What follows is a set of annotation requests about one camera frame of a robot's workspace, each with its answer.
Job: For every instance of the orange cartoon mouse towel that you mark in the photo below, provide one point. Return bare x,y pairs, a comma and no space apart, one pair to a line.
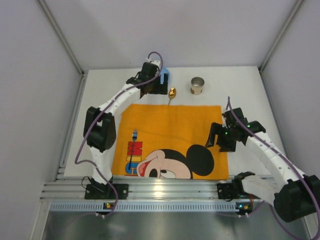
170,143

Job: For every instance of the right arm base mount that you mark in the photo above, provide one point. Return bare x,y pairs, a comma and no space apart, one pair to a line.
233,191

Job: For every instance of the blue fork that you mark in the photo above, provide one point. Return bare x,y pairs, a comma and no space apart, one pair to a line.
134,138

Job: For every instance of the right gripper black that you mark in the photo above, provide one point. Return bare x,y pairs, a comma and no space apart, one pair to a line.
220,137

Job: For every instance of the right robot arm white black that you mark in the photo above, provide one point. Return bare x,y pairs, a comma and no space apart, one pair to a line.
294,194

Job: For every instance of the small metal cup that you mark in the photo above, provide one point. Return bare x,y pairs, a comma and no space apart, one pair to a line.
196,85

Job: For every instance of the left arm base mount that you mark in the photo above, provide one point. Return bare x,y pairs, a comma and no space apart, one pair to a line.
105,192

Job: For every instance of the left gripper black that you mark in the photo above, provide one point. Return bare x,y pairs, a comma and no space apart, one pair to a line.
157,87

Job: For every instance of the slotted cable duct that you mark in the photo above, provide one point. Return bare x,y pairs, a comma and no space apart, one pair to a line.
122,206

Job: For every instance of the aluminium rail beam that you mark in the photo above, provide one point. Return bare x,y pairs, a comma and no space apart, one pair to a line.
145,189

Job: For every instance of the light blue plate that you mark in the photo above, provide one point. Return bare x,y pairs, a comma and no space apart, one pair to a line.
164,77

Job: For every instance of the gold metal spoon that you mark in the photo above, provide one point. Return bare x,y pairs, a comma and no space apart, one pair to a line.
172,94

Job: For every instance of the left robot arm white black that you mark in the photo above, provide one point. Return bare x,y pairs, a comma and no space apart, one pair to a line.
102,123

